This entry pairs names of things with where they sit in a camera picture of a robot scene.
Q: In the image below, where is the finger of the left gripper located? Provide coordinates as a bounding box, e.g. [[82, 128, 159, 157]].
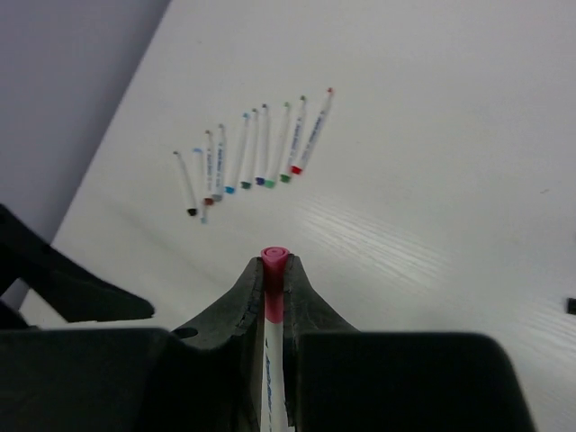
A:
[[1, 205, 155, 322]]

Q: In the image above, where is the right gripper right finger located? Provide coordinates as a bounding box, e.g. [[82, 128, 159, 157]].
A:
[[283, 254, 358, 430]]

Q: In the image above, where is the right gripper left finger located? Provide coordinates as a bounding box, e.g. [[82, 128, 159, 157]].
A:
[[173, 257, 264, 431]]

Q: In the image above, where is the black marker pen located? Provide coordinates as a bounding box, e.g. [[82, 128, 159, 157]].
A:
[[173, 150, 198, 217]]

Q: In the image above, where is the dark red marker pen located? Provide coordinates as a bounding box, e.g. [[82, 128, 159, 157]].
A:
[[204, 130, 214, 205]]

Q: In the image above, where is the grey green marker pen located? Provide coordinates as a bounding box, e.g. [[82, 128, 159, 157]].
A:
[[212, 123, 226, 203]]

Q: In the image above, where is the teal green marker pen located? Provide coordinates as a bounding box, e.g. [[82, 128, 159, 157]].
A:
[[265, 102, 291, 189]]

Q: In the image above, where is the light blue marker pen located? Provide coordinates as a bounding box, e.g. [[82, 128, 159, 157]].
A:
[[224, 112, 250, 194]]

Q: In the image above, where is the dark blue marker pen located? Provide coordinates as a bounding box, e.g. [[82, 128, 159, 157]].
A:
[[255, 103, 270, 185]]

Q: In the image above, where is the dark green marker pen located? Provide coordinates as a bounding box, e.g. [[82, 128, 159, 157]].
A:
[[240, 108, 259, 190]]

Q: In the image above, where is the pink cap blue marker pen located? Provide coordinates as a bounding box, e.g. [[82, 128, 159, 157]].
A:
[[193, 147, 208, 224]]

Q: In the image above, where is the black pen cap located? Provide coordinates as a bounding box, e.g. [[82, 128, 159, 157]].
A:
[[565, 298, 576, 315]]

